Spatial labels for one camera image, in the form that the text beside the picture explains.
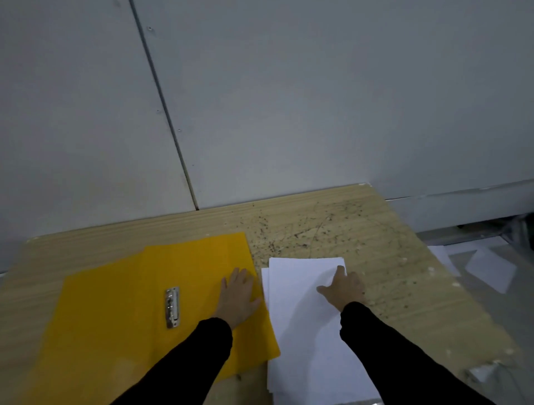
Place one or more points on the person's left hand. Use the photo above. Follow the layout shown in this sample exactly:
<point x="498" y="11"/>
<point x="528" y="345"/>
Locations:
<point x="238" y="300"/>

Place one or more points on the person's right hand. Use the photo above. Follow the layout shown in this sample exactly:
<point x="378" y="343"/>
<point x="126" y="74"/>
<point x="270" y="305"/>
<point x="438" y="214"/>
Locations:
<point x="346" y="290"/>

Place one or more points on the gathered white papers stack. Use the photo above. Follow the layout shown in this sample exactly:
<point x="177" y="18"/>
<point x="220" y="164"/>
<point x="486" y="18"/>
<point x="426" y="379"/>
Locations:
<point x="300" y="325"/>

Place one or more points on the white paper sheet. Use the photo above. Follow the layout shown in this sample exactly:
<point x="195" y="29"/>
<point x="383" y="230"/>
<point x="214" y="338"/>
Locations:
<point x="490" y="269"/>
<point x="442" y="258"/>

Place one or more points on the yellow folder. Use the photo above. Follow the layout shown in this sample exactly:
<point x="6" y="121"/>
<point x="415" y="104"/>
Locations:
<point x="104" y="313"/>

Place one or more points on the person's left forearm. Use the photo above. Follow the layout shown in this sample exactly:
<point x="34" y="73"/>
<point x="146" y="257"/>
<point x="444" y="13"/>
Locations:
<point x="179" y="367"/>

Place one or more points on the person's right forearm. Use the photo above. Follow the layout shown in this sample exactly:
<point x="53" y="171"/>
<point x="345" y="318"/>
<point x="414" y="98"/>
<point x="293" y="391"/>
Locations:
<point x="409" y="363"/>

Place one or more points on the silver metal folder clip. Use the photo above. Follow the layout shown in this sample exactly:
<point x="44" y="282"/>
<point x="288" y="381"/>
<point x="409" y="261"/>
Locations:
<point x="172" y="306"/>

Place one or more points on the white power adapter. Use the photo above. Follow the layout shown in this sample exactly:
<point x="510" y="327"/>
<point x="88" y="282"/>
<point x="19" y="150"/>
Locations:
<point x="484" y="371"/>

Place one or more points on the clear plastic wrapping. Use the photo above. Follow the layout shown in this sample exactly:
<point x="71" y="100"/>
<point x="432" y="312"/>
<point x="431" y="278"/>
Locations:
<point x="519" y="231"/>

